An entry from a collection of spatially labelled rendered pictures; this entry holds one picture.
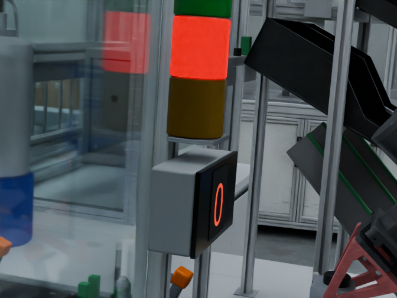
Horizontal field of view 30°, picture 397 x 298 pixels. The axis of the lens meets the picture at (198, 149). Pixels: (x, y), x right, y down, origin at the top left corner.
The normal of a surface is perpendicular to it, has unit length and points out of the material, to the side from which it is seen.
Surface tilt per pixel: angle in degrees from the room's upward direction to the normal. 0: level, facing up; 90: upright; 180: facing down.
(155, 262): 90
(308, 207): 90
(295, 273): 0
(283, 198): 90
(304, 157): 90
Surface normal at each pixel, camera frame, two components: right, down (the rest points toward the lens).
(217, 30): 0.55, 0.17
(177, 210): -0.29, 0.14
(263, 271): 0.07, -0.98
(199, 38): 0.00, 0.16
